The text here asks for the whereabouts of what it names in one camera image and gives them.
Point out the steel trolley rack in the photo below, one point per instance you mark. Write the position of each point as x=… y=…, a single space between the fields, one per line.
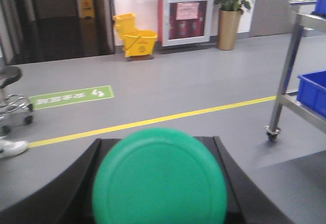
x=285 y=97

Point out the yellow wet floor sign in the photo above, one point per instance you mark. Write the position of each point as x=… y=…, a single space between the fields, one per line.
x=87 y=9

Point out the black rolling stool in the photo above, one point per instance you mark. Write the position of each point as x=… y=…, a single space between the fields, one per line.
x=13 y=104

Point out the potted plant gold pot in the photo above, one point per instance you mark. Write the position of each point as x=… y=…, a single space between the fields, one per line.
x=230 y=12

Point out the yellow mop bucket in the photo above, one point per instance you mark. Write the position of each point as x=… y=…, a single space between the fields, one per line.
x=138 y=44

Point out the green floor sign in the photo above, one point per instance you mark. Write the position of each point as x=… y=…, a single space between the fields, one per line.
x=71 y=97

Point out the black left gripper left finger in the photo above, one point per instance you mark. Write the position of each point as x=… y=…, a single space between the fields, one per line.
x=63 y=199

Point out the white sneaker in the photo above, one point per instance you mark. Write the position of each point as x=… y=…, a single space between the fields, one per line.
x=10 y=148

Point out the white fire cabinet door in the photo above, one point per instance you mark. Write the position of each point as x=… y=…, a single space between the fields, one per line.
x=185 y=22

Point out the green push button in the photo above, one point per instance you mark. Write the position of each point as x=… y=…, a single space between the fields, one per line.
x=159 y=175

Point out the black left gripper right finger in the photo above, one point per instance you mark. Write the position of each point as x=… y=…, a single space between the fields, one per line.
x=248 y=203

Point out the blue bin on trolley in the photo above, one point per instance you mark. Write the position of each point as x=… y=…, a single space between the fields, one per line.
x=311 y=91

